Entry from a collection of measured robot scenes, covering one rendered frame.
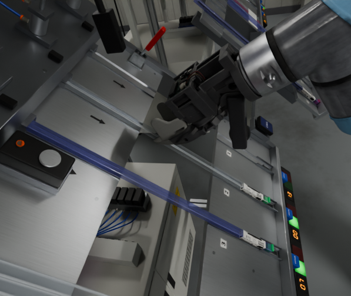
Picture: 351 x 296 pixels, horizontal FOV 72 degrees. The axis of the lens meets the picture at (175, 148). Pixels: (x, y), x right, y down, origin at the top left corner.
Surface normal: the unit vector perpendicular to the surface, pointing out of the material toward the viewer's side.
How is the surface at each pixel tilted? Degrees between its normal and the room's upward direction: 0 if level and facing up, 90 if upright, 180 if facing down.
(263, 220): 45
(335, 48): 87
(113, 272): 0
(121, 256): 0
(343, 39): 90
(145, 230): 0
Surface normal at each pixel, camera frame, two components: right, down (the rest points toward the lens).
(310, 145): -0.18, -0.69
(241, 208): 0.54, -0.48
